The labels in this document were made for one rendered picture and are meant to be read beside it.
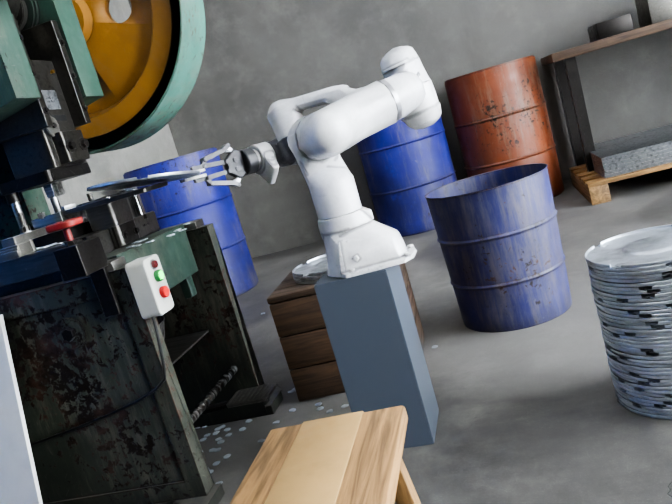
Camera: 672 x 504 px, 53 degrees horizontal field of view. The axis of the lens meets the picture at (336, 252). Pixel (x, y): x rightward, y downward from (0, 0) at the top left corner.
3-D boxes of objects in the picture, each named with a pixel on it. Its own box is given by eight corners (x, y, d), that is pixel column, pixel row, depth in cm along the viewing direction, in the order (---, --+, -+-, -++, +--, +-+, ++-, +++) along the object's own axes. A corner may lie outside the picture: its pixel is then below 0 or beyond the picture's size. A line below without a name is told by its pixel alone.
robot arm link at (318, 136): (385, 125, 172) (417, 117, 155) (301, 168, 165) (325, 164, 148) (367, 84, 169) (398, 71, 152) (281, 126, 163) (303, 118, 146)
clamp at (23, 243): (60, 242, 176) (47, 204, 174) (19, 257, 160) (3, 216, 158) (41, 247, 178) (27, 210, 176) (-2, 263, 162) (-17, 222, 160)
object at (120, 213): (183, 225, 185) (167, 178, 183) (160, 236, 172) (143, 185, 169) (105, 246, 191) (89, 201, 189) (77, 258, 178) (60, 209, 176)
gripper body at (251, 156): (250, 175, 202) (224, 183, 196) (242, 148, 200) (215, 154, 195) (263, 172, 196) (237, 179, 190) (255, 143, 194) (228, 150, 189)
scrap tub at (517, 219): (569, 282, 253) (541, 158, 245) (587, 318, 213) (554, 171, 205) (459, 305, 264) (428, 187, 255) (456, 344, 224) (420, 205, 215)
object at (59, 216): (96, 218, 190) (90, 202, 190) (65, 228, 176) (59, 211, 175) (69, 225, 193) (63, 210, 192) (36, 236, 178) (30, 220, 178)
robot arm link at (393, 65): (403, 120, 161) (462, 89, 166) (374, 54, 158) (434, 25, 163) (373, 129, 179) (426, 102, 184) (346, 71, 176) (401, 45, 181)
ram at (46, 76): (101, 157, 186) (64, 50, 181) (70, 163, 171) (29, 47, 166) (48, 173, 190) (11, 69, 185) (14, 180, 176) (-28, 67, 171)
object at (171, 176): (80, 189, 159) (79, 185, 159) (93, 193, 187) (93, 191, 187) (202, 170, 166) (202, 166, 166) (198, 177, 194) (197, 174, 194)
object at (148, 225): (161, 229, 204) (154, 210, 203) (77, 267, 161) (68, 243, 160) (77, 251, 211) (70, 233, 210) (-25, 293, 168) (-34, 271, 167)
